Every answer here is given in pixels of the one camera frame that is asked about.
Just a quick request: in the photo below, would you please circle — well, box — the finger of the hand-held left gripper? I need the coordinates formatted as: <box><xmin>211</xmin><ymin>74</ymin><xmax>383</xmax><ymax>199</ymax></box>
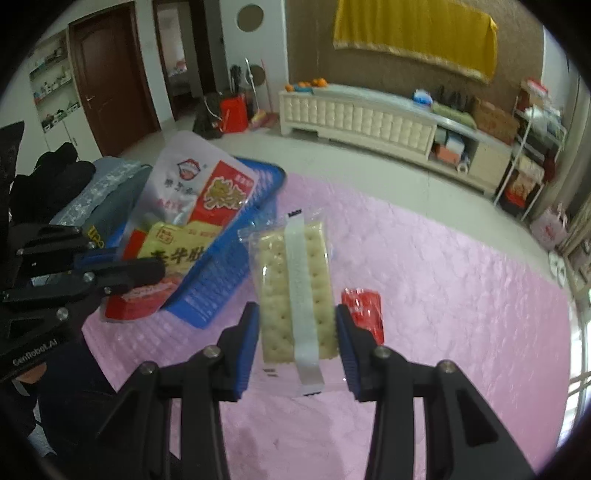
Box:
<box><xmin>16</xmin><ymin>225</ymin><xmax>118</xmax><ymax>278</ymax></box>
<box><xmin>2</xmin><ymin>257</ymin><xmax>166</xmax><ymax>319</ymax></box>

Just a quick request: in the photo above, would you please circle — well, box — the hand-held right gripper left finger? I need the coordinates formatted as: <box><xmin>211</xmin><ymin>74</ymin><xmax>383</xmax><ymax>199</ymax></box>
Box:
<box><xmin>95</xmin><ymin>301</ymin><xmax>260</xmax><ymax>480</ymax></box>

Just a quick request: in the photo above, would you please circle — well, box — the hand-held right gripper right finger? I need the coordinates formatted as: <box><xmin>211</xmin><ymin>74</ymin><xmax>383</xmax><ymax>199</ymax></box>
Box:
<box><xmin>335</xmin><ymin>304</ymin><xmax>536</xmax><ymax>480</ymax></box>

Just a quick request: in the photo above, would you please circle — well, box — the small red snack packet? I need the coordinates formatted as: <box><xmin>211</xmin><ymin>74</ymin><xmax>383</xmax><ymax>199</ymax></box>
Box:
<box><xmin>341</xmin><ymin>287</ymin><xmax>385</xmax><ymax>344</ymax></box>

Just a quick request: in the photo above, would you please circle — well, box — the red yellow snack packet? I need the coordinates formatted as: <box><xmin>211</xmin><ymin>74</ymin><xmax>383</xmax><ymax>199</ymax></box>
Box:
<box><xmin>104</xmin><ymin>220</ymin><xmax>223</xmax><ymax>325</ymax></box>

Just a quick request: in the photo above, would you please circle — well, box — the cracker packet clear wrapper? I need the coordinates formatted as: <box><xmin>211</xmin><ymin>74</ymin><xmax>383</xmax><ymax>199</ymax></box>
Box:
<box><xmin>237</xmin><ymin>209</ymin><xmax>340</xmax><ymax>398</ymax></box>

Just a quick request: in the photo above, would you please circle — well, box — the blue plastic basket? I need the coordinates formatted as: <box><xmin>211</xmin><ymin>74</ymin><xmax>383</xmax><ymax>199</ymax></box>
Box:
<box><xmin>120</xmin><ymin>157</ymin><xmax>287</xmax><ymax>329</ymax></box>

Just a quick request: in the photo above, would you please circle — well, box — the silver red snack packet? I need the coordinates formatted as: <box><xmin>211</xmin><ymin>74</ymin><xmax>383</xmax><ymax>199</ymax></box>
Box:
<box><xmin>134</xmin><ymin>130</ymin><xmax>257</xmax><ymax>232</ymax></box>

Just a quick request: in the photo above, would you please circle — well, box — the person's left hand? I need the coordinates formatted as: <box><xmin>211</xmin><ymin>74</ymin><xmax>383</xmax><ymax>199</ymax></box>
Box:
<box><xmin>9</xmin><ymin>142</ymin><xmax>96</xmax><ymax>234</ymax></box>

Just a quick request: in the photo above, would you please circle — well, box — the grey cushioned seat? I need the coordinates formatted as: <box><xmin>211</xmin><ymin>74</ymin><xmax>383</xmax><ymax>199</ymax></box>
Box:
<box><xmin>48</xmin><ymin>156</ymin><xmax>153</xmax><ymax>245</ymax></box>

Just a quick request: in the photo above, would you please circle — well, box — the pink tablecloth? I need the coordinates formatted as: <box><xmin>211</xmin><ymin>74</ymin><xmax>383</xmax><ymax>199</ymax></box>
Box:
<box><xmin>81</xmin><ymin>173</ymin><xmax>583</xmax><ymax>480</ymax></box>

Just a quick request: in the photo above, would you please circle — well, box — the black bag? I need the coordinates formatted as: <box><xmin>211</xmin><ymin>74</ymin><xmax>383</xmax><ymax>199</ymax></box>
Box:
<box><xmin>193</xmin><ymin>92</ymin><xmax>227</xmax><ymax>139</ymax></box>

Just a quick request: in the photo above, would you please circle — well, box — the brown wooden door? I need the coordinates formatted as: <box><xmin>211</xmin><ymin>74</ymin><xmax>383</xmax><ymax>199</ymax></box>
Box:
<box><xmin>68</xmin><ymin>6</ymin><xmax>160</xmax><ymax>158</ymax></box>

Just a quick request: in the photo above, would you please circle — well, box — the red bucket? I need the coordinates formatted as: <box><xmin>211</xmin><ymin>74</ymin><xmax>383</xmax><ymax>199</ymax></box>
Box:
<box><xmin>219</xmin><ymin>95</ymin><xmax>250</xmax><ymax>133</ymax></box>

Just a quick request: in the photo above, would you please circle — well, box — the broom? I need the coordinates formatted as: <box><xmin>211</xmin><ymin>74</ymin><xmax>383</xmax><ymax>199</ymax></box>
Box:
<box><xmin>252</xmin><ymin>59</ymin><xmax>279</xmax><ymax>127</ymax></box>

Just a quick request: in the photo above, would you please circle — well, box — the white shoe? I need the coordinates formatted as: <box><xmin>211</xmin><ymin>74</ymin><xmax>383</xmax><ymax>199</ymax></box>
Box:
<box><xmin>549</xmin><ymin>253</ymin><xmax>570</xmax><ymax>287</ymax></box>

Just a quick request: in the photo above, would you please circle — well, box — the cream low cabinet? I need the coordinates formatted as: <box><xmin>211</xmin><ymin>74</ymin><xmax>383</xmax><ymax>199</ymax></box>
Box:
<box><xmin>278</xmin><ymin>83</ymin><xmax>513</xmax><ymax>195</ymax></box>

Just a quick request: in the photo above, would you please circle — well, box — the pink bag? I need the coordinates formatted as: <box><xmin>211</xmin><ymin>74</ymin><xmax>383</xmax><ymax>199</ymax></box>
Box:
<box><xmin>530</xmin><ymin>205</ymin><xmax>568</xmax><ymax>252</ymax></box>

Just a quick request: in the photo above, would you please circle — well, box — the printed snack bag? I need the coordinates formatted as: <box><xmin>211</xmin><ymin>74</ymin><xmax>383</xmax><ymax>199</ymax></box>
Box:
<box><xmin>513</xmin><ymin>173</ymin><xmax>543</xmax><ymax>204</ymax></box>

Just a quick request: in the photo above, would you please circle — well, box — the white metal rack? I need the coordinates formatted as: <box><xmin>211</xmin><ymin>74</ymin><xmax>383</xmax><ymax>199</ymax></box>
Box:
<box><xmin>494</xmin><ymin>80</ymin><xmax>568</xmax><ymax>217</ymax></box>

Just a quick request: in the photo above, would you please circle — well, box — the green folded cloth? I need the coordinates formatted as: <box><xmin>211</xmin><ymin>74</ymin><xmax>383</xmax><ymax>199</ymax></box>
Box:
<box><xmin>431</xmin><ymin>102</ymin><xmax>476</xmax><ymax>130</ymax></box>

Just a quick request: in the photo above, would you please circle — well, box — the cardboard box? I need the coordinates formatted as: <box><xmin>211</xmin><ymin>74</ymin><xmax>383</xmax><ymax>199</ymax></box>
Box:
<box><xmin>471</xmin><ymin>99</ymin><xmax>520</xmax><ymax>146</ymax></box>

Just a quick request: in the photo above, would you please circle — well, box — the white wall shelf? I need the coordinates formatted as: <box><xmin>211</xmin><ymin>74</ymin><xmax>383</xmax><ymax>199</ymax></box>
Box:
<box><xmin>28</xmin><ymin>37</ymin><xmax>81</xmax><ymax>134</ymax></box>

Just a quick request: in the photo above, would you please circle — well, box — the yellow wall cloth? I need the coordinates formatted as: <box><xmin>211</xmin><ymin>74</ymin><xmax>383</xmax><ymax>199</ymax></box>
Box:
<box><xmin>332</xmin><ymin>0</ymin><xmax>499</xmax><ymax>85</ymax></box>

